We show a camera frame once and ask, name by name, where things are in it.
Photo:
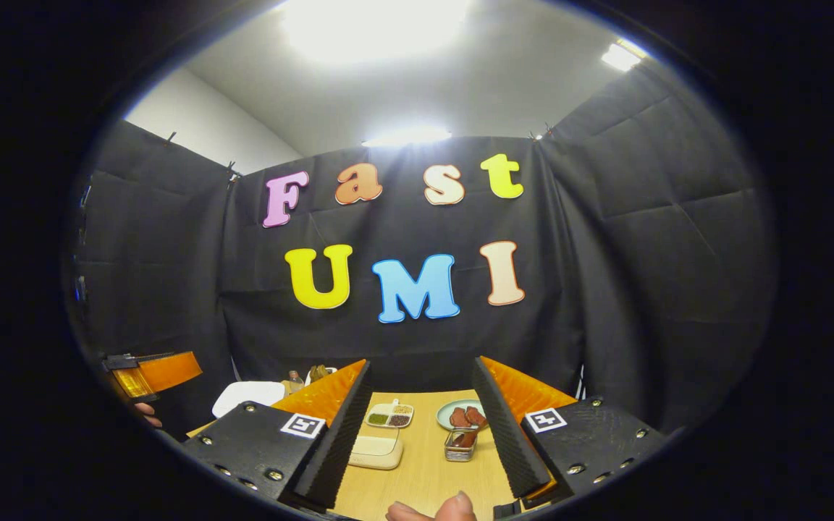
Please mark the brown toast slice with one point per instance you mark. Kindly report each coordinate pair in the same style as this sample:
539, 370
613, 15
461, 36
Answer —
318, 373

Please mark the clear glass dish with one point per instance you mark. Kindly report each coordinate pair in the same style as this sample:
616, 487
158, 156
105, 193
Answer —
375, 452

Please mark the long ceiling light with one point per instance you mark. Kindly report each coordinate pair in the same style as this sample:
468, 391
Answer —
406, 137

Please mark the dark wooden spoon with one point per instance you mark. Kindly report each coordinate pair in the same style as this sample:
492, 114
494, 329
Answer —
464, 438

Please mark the large ceiling light panel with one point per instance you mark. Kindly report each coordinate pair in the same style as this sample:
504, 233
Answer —
373, 25

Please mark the white divided bean plate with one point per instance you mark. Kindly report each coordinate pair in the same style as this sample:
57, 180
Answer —
388, 409

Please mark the black backdrop cloth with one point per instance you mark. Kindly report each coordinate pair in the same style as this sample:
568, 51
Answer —
605, 253

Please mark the red sausage piece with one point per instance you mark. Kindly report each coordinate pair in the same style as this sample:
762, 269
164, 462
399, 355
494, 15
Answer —
476, 416
459, 417

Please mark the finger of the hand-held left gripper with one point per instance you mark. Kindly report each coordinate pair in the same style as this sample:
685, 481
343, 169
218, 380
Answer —
163, 370

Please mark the dark red beans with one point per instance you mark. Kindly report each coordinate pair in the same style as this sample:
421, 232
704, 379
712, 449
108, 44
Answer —
399, 420

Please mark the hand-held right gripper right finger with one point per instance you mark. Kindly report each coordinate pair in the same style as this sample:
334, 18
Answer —
507, 434

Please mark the green mung beans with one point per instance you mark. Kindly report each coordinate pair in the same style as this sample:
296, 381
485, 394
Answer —
378, 418

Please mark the white toaster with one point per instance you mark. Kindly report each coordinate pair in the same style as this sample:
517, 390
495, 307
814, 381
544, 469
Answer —
331, 371

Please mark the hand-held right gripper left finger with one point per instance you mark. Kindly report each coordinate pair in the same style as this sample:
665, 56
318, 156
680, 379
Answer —
334, 449

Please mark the clear plastic water bottle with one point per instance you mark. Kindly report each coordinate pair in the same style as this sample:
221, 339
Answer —
295, 382

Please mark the ceiling tube light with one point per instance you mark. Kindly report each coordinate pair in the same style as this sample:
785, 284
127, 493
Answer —
621, 56

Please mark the pale green round plate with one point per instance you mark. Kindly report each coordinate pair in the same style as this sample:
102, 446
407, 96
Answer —
444, 412

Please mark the white rice cooker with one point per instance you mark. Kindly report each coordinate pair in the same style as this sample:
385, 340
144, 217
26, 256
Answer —
247, 396

